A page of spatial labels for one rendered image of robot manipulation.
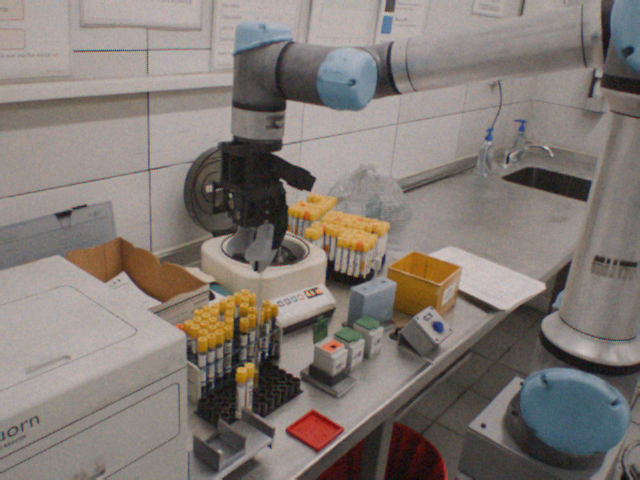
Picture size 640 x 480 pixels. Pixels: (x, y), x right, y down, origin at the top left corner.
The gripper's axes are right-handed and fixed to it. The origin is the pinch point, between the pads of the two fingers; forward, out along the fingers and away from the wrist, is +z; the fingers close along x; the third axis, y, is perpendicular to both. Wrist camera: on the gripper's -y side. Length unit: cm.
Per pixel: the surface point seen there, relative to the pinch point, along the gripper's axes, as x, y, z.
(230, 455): 10.3, 14.9, 22.0
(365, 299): 0.2, -30.4, 17.0
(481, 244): -7, -101, 26
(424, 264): -2, -59, 18
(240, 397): 3.9, 7.2, 19.5
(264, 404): 4.2, 1.9, 23.5
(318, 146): -52, -75, 2
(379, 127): -53, -108, 0
